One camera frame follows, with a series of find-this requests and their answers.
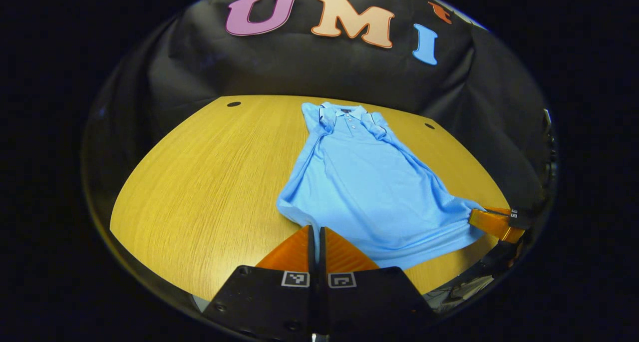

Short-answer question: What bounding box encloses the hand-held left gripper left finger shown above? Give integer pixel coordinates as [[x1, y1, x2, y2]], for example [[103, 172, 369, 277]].
[[202, 225, 320, 342]]

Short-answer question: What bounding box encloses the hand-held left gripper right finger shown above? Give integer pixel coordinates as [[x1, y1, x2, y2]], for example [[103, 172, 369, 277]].
[[320, 226, 438, 342]]

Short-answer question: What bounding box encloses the light blue T-shirt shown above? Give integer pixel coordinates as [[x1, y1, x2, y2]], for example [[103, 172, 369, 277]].
[[276, 101, 487, 270]]

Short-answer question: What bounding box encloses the black backdrop cloth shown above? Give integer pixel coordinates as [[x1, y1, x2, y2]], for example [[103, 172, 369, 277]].
[[82, 0, 557, 218]]

